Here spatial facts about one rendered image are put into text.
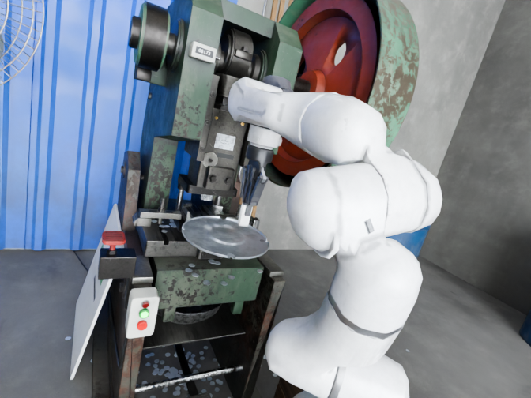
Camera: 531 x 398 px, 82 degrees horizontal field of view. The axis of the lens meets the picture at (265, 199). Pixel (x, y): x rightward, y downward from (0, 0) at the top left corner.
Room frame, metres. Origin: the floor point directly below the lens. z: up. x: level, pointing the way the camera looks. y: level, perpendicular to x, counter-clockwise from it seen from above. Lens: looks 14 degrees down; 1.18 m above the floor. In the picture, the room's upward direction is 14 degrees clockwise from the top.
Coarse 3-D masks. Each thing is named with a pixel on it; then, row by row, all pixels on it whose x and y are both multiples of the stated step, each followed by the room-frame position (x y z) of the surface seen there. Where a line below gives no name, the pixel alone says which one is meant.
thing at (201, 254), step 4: (192, 212) 1.09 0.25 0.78; (196, 212) 1.10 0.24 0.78; (200, 212) 1.11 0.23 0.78; (204, 212) 1.12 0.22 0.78; (192, 216) 1.05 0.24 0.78; (196, 216) 1.05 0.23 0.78; (220, 216) 1.11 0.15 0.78; (224, 216) 1.13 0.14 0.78; (200, 252) 0.99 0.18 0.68; (204, 252) 0.99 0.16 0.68; (196, 256) 1.00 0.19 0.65; (200, 256) 0.99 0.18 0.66; (204, 256) 1.00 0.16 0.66; (208, 256) 1.01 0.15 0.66; (212, 256) 1.02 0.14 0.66; (216, 256) 1.02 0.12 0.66
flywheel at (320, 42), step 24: (336, 0) 1.30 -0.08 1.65; (360, 0) 1.18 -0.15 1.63; (312, 24) 1.44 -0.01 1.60; (336, 24) 1.32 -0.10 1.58; (360, 24) 1.15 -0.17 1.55; (312, 48) 1.42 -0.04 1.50; (336, 48) 1.32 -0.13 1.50; (360, 48) 1.17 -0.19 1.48; (312, 72) 1.32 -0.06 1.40; (336, 72) 1.25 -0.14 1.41; (360, 72) 1.09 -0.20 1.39; (360, 96) 1.06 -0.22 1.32; (288, 144) 1.42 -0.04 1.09; (288, 168) 1.31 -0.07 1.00; (312, 168) 1.18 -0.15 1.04
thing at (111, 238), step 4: (104, 232) 0.80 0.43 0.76; (108, 232) 0.81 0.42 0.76; (112, 232) 0.81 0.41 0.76; (116, 232) 0.82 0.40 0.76; (120, 232) 0.82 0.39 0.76; (104, 236) 0.78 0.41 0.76; (108, 236) 0.78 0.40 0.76; (112, 236) 0.79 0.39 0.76; (116, 236) 0.80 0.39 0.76; (120, 236) 0.80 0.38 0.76; (124, 236) 0.81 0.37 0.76; (104, 240) 0.76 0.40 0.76; (108, 240) 0.76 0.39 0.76; (112, 240) 0.77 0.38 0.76; (116, 240) 0.78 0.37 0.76; (120, 240) 0.78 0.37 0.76; (124, 240) 0.79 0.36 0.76; (104, 244) 0.76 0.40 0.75; (108, 244) 0.76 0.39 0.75; (112, 244) 0.77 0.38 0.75; (116, 244) 0.77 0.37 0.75; (120, 244) 0.78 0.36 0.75; (112, 248) 0.79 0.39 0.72
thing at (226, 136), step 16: (224, 112) 1.08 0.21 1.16; (224, 128) 1.09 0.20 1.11; (240, 128) 1.12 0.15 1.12; (208, 144) 1.06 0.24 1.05; (224, 144) 1.09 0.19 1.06; (240, 144) 1.13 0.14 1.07; (192, 160) 1.14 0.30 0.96; (208, 160) 1.06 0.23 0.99; (224, 160) 1.10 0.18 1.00; (192, 176) 1.11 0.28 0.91; (208, 176) 1.05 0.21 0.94; (224, 176) 1.08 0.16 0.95
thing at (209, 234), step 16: (192, 224) 0.96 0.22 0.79; (208, 224) 0.99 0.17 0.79; (224, 224) 1.03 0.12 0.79; (192, 240) 0.85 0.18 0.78; (208, 240) 0.87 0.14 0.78; (224, 240) 0.89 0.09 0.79; (240, 240) 0.92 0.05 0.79; (256, 240) 0.97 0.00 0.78; (224, 256) 0.80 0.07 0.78; (240, 256) 0.83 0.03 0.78; (256, 256) 0.85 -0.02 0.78
